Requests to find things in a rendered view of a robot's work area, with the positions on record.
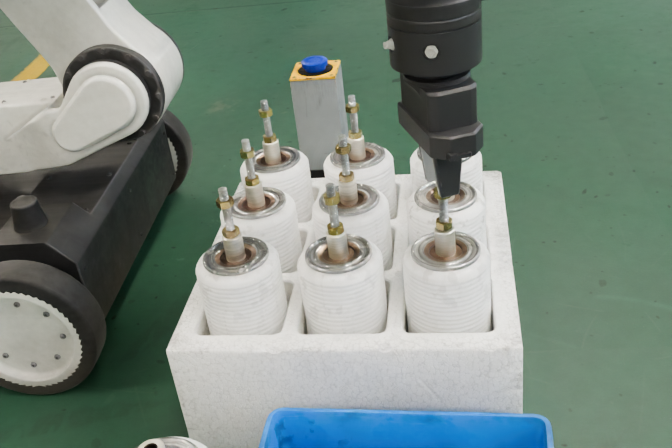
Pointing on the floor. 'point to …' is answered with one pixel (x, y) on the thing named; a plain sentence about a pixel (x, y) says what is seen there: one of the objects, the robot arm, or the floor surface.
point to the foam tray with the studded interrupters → (351, 351)
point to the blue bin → (403, 429)
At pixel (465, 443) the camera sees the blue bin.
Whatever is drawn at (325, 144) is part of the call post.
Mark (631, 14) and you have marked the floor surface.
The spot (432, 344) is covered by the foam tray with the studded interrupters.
